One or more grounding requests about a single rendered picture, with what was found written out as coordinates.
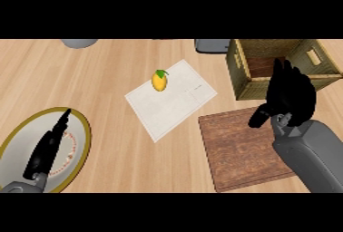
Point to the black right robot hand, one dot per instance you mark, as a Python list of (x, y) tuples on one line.
[(288, 90)]

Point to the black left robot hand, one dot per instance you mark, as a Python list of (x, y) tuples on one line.
[(44, 151)]

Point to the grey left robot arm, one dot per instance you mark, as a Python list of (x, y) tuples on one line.
[(24, 185)]

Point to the olive wicker basket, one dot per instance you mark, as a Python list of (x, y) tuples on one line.
[(254, 81)]

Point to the brown wooden board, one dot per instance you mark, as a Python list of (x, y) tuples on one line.
[(241, 151)]

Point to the white cutting board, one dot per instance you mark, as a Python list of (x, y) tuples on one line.
[(172, 104)]

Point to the white plate with gold rim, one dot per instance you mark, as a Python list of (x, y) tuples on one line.
[(67, 151)]

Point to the dark grey rectangular object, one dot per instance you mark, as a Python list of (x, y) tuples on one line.
[(212, 46)]

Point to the yellow vegetable with green stem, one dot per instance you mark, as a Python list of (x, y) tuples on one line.
[(160, 81)]

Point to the grey round object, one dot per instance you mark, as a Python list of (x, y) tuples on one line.
[(78, 43)]

